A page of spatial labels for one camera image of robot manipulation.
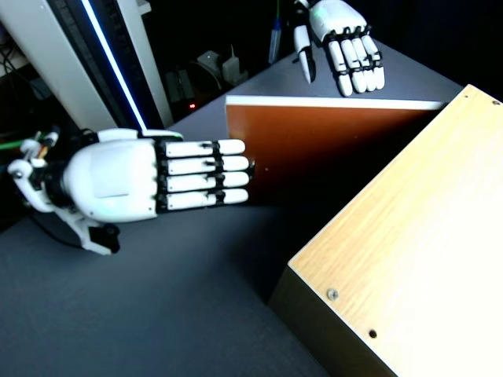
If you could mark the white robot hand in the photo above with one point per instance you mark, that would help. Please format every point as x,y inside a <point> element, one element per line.
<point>114,176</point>
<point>334,15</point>

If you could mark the brown wooden panel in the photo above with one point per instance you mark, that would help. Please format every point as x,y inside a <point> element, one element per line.
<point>314,149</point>

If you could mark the light wooden box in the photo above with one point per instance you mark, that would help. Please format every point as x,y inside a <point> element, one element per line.
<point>412,235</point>

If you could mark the blue grey cylinder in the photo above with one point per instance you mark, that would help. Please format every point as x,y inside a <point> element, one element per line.
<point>275,43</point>

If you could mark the black device with red light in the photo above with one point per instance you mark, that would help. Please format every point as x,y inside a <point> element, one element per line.
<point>181,92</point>

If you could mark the white power adapter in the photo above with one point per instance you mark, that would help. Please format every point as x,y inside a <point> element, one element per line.
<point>234,68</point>

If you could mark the white column with light strip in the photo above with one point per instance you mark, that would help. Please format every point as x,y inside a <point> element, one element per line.
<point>47,59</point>

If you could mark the grey table cloth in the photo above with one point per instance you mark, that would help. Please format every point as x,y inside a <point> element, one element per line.
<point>157,314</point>

